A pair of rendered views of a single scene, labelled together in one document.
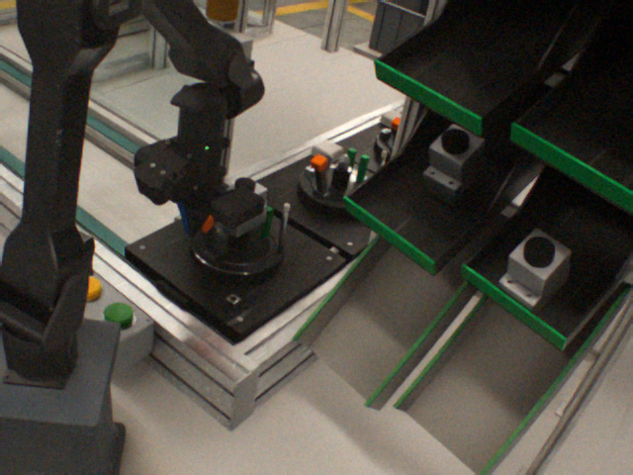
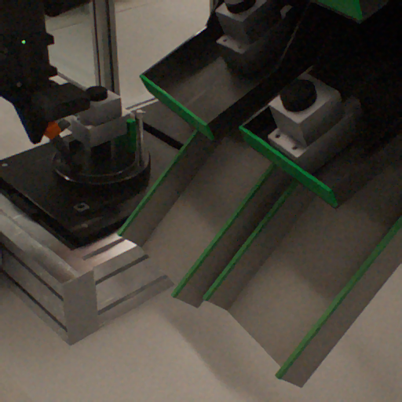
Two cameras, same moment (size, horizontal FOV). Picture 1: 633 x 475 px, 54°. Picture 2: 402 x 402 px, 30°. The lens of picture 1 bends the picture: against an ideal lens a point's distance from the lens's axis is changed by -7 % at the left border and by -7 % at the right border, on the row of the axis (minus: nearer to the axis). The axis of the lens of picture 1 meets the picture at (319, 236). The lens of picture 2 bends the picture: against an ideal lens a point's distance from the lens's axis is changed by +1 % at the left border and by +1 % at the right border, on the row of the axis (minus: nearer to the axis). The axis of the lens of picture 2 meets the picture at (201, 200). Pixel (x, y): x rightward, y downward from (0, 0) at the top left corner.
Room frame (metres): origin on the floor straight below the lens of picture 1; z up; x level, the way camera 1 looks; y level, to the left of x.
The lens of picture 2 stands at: (-0.07, -0.29, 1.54)
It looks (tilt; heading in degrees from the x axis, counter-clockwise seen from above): 34 degrees down; 17
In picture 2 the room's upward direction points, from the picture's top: 1 degrees clockwise
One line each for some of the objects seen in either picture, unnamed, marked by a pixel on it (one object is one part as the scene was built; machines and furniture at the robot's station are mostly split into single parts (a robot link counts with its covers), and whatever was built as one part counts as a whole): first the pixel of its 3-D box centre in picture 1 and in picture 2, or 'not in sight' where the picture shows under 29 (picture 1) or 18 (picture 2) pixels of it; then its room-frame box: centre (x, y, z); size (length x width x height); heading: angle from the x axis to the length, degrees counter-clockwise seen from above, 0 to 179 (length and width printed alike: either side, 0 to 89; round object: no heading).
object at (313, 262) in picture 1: (235, 257); (102, 174); (0.78, 0.12, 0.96); 0.24 x 0.24 x 0.02; 59
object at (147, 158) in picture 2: (236, 247); (101, 162); (0.78, 0.12, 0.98); 0.14 x 0.14 x 0.02
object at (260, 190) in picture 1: (247, 200); (104, 111); (0.79, 0.11, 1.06); 0.08 x 0.04 x 0.07; 150
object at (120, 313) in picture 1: (119, 317); not in sight; (0.61, 0.24, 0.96); 0.04 x 0.04 x 0.02
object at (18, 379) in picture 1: (41, 342); not in sight; (0.42, 0.25, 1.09); 0.07 x 0.07 x 0.06; 10
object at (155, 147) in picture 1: (198, 160); (25, 60); (0.70, 0.17, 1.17); 0.19 x 0.06 x 0.08; 59
